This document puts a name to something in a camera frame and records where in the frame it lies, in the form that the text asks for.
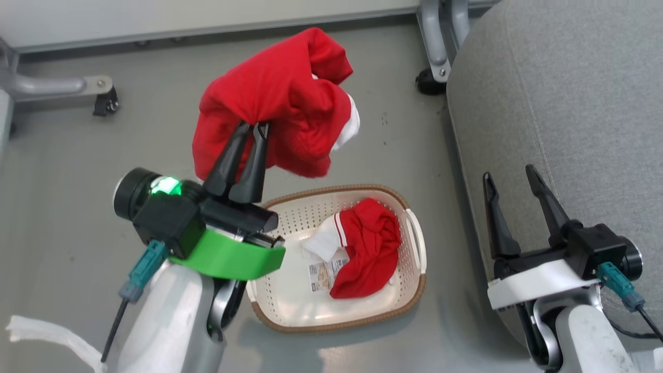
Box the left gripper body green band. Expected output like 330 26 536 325
113 167 286 281

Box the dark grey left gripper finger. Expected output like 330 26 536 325
229 122 270 204
203 123 253 195

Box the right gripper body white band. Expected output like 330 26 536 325
487 236 644 311

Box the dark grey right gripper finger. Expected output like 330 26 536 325
483 173 522 260
526 165 584 247

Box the red garment with white trim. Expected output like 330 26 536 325
192 27 361 180

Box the red white striped-collar garment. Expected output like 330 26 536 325
303 198 402 300

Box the cream perforated basket brown rim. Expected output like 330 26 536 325
246 184 428 333

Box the grey fabric sofa seat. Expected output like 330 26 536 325
446 0 663 353

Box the paper label sticker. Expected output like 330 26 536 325
308 257 349 294

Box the grey metal leg with caster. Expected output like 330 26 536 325
415 0 470 96
0 39 121 118

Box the right black cable teal connector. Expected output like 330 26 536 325
597 262 663 342

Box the black cable teal connector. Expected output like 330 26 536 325
597 262 663 342
100 240 170 363

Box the left black cable teal connector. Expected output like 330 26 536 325
100 240 170 363

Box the white frame panel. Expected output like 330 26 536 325
0 0 498 53

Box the white fabric cable sleeve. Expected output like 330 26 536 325
6 315 107 373

